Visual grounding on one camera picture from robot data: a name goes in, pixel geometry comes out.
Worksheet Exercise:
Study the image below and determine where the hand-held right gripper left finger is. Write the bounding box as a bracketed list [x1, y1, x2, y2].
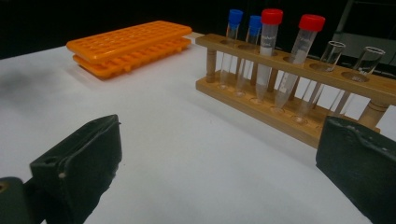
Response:
[29, 114, 123, 224]

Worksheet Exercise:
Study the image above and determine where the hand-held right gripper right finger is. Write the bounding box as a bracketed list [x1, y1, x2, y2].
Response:
[316, 116, 396, 224]

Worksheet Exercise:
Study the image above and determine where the wooden test tube rack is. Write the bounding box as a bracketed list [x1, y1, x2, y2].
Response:
[194, 33, 396, 149]

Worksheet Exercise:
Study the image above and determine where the orange plastic tube rack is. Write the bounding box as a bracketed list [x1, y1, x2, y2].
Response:
[65, 20, 193, 79]

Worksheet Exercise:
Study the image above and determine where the red-capped plastic tube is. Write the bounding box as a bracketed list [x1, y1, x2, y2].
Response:
[274, 13, 326, 110]
[255, 8, 284, 104]

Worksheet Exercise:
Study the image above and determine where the blue-capped glass test tube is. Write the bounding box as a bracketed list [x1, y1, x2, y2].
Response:
[218, 8, 244, 91]
[234, 15, 263, 97]

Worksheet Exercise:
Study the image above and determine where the white metal stand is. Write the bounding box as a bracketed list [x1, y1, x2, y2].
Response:
[332, 0, 396, 68]

